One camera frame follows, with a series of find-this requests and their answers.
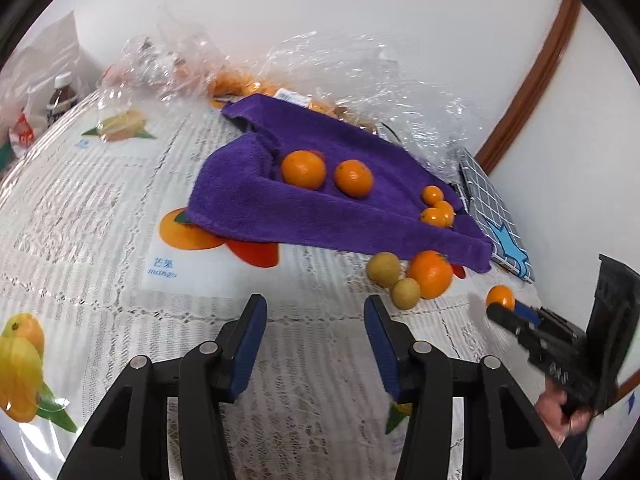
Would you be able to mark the person's right forearm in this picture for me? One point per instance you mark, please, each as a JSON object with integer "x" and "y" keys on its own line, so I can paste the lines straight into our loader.
{"x": 575, "y": 455}

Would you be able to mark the small clear plastic bag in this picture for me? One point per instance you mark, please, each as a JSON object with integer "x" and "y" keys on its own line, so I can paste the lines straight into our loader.
{"x": 150, "y": 55}

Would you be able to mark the white plastic bag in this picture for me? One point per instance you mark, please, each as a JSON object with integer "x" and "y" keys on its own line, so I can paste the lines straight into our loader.
{"x": 35, "y": 70}

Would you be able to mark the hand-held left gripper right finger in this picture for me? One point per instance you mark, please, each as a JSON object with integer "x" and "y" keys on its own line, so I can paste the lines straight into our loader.
{"x": 382, "y": 345}

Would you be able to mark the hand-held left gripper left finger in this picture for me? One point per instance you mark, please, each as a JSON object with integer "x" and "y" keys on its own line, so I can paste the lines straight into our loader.
{"x": 247, "y": 350}

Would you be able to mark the person's right hand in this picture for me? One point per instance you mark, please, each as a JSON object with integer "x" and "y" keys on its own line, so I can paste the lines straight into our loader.
{"x": 555, "y": 412}

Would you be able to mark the small orange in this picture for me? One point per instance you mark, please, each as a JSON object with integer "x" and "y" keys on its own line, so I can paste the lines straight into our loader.
{"x": 434, "y": 217}
{"x": 500, "y": 296}
{"x": 431, "y": 194}
{"x": 446, "y": 208}

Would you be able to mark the grey checked pouch with star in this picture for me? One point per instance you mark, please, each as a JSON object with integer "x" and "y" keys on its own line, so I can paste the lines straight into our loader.
{"x": 480, "y": 190}

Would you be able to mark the brown bottle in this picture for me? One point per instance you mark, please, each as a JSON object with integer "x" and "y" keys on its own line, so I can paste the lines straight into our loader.
{"x": 60, "y": 97}

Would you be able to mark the clear plastic bag of oranges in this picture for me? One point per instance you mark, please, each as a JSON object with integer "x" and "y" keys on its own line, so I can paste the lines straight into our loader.
{"x": 235, "y": 82}

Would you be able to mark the fruit print lace tablecloth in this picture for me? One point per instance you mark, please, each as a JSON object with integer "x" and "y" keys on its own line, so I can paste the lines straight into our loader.
{"x": 100, "y": 260}

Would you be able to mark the purple towel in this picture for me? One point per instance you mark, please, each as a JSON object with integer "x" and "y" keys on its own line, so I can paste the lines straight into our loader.
{"x": 300, "y": 220}

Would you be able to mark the crumpled clear plastic wrap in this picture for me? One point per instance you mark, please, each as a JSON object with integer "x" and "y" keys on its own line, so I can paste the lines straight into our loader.
{"x": 360, "y": 70}

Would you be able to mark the large orange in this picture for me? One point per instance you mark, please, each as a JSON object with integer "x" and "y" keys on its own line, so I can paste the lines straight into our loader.
{"x": 430, "y": 274}
{"x": 353, "y": 178}
{"x": 303, "y": 170}

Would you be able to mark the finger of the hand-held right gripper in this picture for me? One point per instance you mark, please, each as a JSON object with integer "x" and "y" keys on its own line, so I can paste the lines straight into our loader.
{"x": 510, "y": 325}
{"x": 530, "y": 312}

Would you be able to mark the yellow-green round fruit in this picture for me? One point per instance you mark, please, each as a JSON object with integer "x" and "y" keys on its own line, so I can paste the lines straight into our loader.
{"x": 405, "y": 293}
{"x": 384, "y": 269}

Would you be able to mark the brown wooden door frame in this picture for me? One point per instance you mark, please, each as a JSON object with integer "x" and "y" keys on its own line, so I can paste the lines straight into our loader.
{"x": 530, "y": 80}

